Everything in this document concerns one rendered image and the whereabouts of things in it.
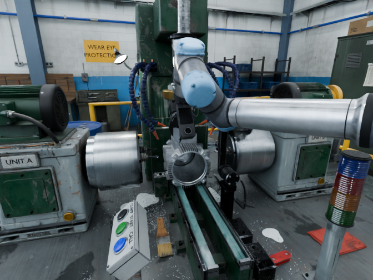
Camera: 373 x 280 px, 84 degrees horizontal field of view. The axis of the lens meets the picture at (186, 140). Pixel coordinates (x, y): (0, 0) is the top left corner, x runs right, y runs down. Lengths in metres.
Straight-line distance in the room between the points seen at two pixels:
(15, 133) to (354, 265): 1.25
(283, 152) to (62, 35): 5.66
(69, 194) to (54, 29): 5.46
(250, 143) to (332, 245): 0.47
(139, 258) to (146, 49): 0.92
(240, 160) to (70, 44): 5.52
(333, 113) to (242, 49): 6.67
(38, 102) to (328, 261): 1.04
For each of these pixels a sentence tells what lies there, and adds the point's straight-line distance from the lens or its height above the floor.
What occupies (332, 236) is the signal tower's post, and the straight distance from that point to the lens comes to 0.73.
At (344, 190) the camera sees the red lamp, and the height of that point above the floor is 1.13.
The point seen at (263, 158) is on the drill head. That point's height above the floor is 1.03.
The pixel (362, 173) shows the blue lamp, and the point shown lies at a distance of 0.64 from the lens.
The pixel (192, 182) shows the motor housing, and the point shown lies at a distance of 0.95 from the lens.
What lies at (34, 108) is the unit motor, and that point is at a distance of 0.92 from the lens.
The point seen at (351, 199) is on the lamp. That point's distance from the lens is 0.66.
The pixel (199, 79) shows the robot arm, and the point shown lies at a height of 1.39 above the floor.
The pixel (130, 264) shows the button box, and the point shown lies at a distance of 0.48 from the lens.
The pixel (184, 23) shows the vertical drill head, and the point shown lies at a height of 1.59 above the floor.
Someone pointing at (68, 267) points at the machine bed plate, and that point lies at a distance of 0.88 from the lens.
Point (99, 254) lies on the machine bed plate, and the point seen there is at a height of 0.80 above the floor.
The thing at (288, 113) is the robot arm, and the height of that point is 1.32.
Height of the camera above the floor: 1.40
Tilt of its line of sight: 17 degrees down
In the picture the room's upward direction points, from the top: straight up
